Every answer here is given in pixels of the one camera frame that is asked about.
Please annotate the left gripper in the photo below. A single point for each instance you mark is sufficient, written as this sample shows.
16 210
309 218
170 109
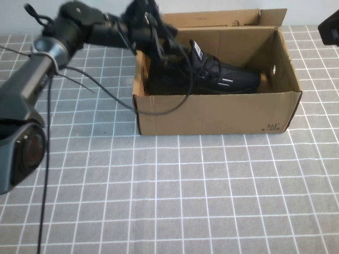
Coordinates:
148 34

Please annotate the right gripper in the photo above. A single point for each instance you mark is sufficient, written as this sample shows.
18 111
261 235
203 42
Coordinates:
331 31

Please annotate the black knit sneaker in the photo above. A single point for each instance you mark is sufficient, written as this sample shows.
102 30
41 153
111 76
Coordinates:
233 79

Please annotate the brown cardboard shoe box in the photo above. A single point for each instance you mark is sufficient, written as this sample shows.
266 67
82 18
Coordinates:
212 116

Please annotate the grey checked tablecloth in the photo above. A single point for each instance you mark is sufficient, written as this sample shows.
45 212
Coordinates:
185 198

